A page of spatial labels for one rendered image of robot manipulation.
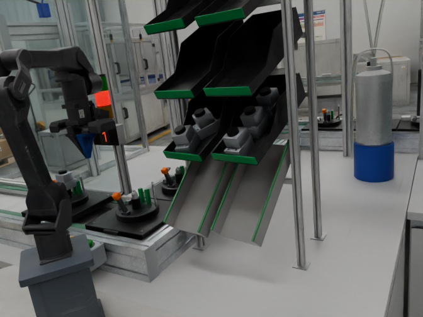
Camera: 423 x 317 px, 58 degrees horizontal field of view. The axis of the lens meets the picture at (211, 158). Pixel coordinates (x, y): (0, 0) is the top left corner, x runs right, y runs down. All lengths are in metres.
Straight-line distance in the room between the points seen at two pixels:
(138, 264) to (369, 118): 1.04
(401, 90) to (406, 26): 3.44
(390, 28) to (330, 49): 3.45
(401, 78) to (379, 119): 6.69
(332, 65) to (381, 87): 6.68
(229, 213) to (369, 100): 0.83
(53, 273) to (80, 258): 0.06
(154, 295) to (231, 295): 0.20
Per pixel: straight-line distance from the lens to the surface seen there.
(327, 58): 8.29
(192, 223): 1.06
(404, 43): 11.51
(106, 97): 1.40
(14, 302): 1.23
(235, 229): 1.00
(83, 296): 0.92
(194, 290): 1.06
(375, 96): 1.63
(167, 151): 1.03
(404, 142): 2.11
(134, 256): 1.12
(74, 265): 0.88
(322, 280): 1.06
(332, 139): 2.16
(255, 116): 0.95
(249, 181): 1.04
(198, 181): 1.11
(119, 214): 1.26
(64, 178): 1.48
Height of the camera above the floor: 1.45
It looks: 16 degrees down
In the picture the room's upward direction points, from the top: 7 degrees counter-clockwise
